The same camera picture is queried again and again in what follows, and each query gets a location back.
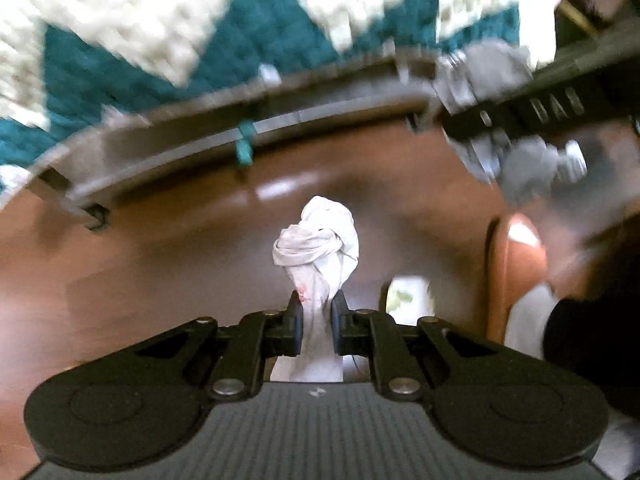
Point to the white twisted cloth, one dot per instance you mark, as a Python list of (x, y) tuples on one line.
[(320, 240)]

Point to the white green round wad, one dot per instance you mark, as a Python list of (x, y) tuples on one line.
[(405, 295)]

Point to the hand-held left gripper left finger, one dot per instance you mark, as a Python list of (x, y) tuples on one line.
[(297, 320)]

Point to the metal bench frame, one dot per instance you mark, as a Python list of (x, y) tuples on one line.
[(175, 135)]

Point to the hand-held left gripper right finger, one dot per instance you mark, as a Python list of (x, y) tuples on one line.
[(337, 325)]

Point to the teal cream zigzag quilt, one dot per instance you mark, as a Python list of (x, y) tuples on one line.
[(100, 60)]

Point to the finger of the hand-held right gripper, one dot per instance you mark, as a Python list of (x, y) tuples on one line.
[(465, 125)]

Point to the dark cloth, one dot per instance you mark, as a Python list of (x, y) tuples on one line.
[(590, 350)]

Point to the orange brown curved object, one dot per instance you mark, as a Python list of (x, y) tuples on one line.
[(510, 270)]

